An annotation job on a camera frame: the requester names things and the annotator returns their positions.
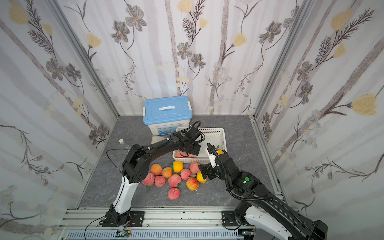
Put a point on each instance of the blue lid storage box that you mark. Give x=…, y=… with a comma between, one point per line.
x=164, y=116

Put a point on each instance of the pink peach upper right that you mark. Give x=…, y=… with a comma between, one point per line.
x=194, y=168

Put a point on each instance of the pink peach lower middle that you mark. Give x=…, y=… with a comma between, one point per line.
x=174, y=180

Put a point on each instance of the pink peach centre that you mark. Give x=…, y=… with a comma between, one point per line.
x=185, y=174

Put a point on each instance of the orange pink peach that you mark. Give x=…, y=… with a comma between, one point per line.
x=156, y=169

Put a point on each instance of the pink peach top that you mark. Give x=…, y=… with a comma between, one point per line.
x=179, y=154

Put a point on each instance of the small glass flask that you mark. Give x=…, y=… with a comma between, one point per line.
x=124, y=144

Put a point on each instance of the pink peach lower left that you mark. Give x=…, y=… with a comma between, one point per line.
x=160, y=181

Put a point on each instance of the small green circuit board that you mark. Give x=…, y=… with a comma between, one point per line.
x=123, y=234

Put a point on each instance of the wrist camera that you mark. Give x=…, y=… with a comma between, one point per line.
x=212, y=158
x=193, y=133

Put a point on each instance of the pink peach bottom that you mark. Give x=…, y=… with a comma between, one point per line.
x=174, y=193

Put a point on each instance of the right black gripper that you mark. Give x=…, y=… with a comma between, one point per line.
x=208, y=172

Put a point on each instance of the orange red peach right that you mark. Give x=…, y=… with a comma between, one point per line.
x=192, y=184

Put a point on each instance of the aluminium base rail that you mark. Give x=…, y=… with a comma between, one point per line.
x=157, y=223

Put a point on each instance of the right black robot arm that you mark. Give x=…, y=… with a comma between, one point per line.
x=258, y=206

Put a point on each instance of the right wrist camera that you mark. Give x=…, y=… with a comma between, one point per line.
x=212, y=158

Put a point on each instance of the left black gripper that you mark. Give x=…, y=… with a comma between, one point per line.
x=186, y=148

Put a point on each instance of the orange peach middle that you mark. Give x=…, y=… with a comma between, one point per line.
x=167, y=172

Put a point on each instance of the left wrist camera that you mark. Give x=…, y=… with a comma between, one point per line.
x=193, y=133

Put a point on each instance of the white perforated plastic basket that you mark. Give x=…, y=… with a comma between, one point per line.
x=214, y=136

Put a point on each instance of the pink peach far left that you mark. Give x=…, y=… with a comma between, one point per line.
x=149, y=180

